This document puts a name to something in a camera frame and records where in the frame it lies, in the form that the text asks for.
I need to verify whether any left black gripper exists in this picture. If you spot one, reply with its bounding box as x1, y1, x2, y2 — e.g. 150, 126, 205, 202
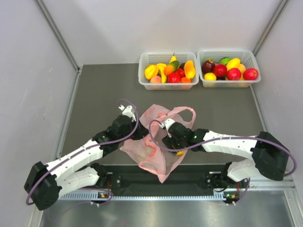
118, 117, 150, 143

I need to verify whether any yellow orange fruit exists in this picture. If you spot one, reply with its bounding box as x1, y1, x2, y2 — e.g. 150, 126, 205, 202
176, 151, 184, 156

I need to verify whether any pink plastic bag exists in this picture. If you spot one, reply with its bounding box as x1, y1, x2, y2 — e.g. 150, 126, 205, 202
119, 103, 197, 184

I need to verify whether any green orange mango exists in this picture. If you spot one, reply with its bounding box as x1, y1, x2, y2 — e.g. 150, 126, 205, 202
164, 60, 179, 76

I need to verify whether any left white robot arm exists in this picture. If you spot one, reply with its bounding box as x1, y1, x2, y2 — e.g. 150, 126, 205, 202
24, 115, 148, 210

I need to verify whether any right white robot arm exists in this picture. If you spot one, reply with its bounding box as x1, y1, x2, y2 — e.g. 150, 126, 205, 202
161, 119, 289, 187

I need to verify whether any peach fruit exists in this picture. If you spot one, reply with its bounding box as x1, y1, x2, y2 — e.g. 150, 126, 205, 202
150, 76, 161, 84

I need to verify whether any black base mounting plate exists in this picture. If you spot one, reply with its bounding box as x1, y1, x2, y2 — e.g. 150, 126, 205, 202
101, 164, 248, 196

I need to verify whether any orange tangerine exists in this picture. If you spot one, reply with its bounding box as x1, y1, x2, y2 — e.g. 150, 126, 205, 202
181, 77, 192, 83

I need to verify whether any red apple in left basket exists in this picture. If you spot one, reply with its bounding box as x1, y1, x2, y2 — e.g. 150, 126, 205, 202
168, 72, 182, 83

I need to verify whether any yellow lemon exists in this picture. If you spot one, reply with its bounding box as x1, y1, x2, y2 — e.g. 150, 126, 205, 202
204, 72, 217, 81

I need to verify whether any yellow banana bunch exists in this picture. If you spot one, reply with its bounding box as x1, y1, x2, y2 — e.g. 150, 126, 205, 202
156, 63, 167, 83

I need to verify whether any dark plum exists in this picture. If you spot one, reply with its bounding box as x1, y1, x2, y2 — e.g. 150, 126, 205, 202
179, 63, 185, 69

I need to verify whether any left white plastic basket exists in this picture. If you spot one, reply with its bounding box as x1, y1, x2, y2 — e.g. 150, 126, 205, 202
138, 52, 199, 90

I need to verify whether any white plastic basket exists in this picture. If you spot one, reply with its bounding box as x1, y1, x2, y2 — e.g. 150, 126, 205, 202
138, 52, 199, 90
197, 49, 261, 88

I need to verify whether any dark red apple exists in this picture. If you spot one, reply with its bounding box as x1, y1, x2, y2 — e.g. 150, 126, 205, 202
201, 60, 215, 74

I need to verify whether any red apple middle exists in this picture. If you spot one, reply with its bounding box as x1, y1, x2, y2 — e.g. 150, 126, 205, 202
213, 64, 227, 78

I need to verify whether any yellow pear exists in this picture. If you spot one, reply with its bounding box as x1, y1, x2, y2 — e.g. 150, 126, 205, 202
170, 54, 177, 63

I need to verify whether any red apple front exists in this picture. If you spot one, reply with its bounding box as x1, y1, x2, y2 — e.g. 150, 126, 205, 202
226, 68, 241, 80

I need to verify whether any green lime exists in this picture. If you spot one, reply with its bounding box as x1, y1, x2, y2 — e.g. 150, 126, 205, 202
219, 57, 231, 65

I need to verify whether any yellow mango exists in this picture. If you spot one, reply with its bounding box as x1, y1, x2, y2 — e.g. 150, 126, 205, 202
226, 58, 241, 71

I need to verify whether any red apple right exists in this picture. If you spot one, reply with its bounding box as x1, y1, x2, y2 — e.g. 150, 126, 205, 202
243, 68, 259, 80

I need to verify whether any right white plastic basket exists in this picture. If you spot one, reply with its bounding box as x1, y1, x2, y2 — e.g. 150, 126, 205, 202
197, 49, 261, 88

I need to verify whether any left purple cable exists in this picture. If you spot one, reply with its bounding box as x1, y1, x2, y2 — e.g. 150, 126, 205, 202
25, 98, 139, 206

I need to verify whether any purple cable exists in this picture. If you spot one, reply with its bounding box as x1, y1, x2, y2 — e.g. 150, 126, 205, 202
25, 98, 139, 206
148, 120, 298, 177

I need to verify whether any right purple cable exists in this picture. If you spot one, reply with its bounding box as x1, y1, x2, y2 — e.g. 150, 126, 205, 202
148, 120, 298, 177

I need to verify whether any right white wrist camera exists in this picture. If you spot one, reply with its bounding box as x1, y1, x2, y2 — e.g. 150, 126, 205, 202
159, 119, 175, 132

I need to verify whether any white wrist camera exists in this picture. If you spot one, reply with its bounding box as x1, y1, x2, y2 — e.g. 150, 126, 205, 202
159, 119, 175, 132
118, 105, 137, 122

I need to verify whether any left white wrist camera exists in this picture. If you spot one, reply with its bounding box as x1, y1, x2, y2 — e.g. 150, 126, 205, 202
118, 105, 137, 122

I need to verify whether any grey slotted cable duct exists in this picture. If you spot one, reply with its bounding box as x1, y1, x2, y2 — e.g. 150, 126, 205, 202
59, 190, 237, 201

